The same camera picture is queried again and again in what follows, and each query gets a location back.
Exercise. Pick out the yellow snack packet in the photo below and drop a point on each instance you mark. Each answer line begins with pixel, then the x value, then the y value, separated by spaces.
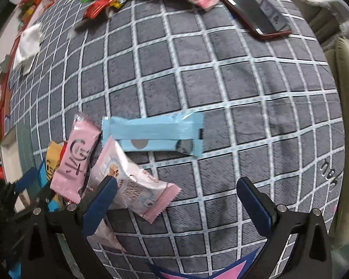
pixel 47 169

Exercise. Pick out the grey checkered blanket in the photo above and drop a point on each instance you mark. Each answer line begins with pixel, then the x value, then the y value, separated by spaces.
pixel 232 105

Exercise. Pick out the light blue snack bar wrapper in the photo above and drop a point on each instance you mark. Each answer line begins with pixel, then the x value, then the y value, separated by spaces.
pixel 154 135

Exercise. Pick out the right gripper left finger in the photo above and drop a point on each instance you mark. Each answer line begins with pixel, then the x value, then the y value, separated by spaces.
pixel 95 204

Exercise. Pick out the small pink packet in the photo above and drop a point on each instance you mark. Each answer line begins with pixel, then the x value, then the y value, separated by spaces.
pixel 104 235

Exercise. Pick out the pink snack bar wrapper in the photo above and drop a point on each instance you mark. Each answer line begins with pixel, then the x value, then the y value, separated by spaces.
pixel 69 177

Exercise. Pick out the pale pink biscuit packet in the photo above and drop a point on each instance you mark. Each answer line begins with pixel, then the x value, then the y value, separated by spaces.
pixel 138 190

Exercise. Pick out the white tissue cloth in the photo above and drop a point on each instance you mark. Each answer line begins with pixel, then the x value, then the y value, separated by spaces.
pixel 28 48

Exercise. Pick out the red snack packet in pile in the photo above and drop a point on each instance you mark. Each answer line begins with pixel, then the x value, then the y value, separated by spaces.
pixel 96 7

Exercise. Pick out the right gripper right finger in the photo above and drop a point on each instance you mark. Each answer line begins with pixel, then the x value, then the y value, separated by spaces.
pixel 259 206

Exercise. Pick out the dark red smartphone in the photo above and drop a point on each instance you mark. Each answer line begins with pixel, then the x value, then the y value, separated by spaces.
pixel 263 20

